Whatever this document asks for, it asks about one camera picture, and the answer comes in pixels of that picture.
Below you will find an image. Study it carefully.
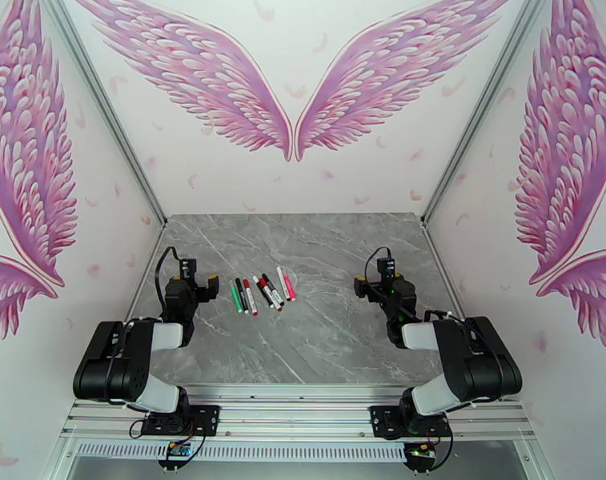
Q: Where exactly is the red white whiteboard marker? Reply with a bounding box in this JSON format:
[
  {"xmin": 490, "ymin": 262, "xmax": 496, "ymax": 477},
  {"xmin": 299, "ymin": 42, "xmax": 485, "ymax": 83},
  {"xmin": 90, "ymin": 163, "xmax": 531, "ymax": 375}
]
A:
[
  {"xmin": 242, "ymin": 278, "xmax": 259, "ymax": 317},
  {"xmin": 259, "ymin": 279, "xmax": 285, "ymax": 313}
]

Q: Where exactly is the small circuit board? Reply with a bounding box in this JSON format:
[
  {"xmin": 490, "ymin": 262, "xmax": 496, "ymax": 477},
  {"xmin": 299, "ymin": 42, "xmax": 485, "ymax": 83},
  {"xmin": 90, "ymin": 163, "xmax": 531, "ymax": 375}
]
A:
[
  {"xmin": 157, "ymin": 441, "xmax": 199, "ymax": 470},
  {"xmin": 403, "ymin": 441, "xmax": 441, "ymax": 470}
]

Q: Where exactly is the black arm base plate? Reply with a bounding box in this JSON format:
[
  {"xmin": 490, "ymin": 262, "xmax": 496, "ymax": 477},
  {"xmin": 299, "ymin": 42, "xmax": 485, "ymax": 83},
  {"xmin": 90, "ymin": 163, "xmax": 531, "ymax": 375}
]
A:
[
  {"xmin": 141, "ymin": 404, "xmax": 219, "ymax": 438},
  {"xmin": 370, "ymin": 404, "xmax": 454, "ymax": 440}
]

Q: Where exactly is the aluminum base rail frame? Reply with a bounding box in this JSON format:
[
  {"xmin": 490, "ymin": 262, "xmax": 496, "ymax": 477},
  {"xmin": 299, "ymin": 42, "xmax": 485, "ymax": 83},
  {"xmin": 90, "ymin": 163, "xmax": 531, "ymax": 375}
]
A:
[{"xmin": 59, "ymin": 383, "xmax": 536, "ymax": 442}]

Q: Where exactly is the white perforated cable tray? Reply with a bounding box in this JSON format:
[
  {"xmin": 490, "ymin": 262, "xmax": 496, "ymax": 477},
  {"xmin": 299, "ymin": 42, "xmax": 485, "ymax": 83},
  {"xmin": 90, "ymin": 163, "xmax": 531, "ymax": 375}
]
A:
[{"xmin": 74, "ymin": 442, "xmax": 409, "ymax": 464}]

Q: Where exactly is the aluminum corner post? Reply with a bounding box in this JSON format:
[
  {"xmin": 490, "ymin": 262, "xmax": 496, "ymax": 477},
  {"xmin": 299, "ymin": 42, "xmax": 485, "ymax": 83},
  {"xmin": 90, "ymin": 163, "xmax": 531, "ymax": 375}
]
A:
[
  {"xmin": 421, "ymin": 0, "xmax": 554, "ymax": 227},
  {"xmin": 37, "ymin": 0, "xmax": 169, "ymax": 227}
]

